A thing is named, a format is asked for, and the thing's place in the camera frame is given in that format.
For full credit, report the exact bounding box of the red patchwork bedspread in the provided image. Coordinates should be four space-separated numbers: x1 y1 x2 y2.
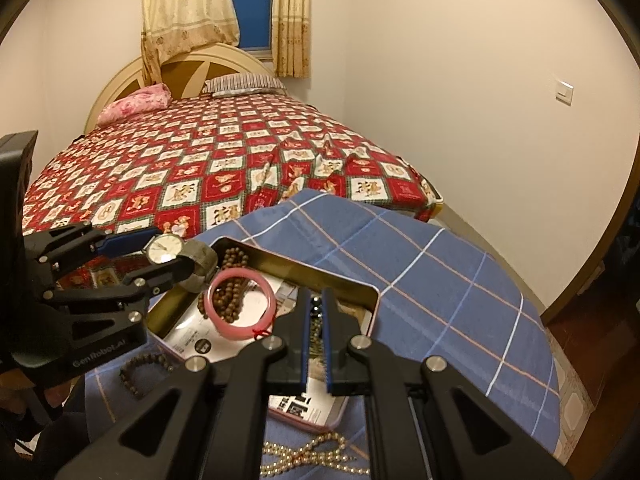
22 93 445 291

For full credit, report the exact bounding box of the beige left curtain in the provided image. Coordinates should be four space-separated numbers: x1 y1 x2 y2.
141 0 240 84

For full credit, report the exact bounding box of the pink jade bangle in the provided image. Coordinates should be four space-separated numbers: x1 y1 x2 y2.
204 268 277 340

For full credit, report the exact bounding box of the silver wrist watch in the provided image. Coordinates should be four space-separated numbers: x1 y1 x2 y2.
143 234 218 294

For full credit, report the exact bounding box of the striped pillow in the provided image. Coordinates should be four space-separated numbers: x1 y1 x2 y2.
202 73 286 98

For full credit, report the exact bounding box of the beige right curtain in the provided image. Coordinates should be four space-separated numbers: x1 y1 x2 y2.
271 0 311 79

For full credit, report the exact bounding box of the blue plaid tablecloth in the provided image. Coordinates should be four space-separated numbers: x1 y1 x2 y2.
84 187 561 480

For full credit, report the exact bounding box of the white pearl necklace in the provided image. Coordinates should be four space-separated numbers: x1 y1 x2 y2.
260 430 371 478

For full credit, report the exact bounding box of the dark stone bead bracelet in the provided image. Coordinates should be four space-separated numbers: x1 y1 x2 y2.
118 352 176 401

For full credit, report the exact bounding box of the pink floral pillow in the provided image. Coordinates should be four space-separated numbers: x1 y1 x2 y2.
96 84 172 127

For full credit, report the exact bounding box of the brown wooden bead mala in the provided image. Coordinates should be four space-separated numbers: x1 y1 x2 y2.
213 247 250 324

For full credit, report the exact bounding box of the pink metal tin box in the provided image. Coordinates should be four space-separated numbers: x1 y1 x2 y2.
148 236 381 432

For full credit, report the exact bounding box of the white wall switch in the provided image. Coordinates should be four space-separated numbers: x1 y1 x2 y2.
554 80 575 106

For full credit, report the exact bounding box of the beige curtain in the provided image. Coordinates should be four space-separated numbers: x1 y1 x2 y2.
141 0 240 84
271 0 311 79

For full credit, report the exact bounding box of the window with blue glass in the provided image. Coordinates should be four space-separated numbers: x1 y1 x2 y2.
232 0 272 63

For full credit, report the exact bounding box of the cream wooden headboard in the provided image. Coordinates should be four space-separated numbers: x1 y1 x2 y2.
84 44 273 133

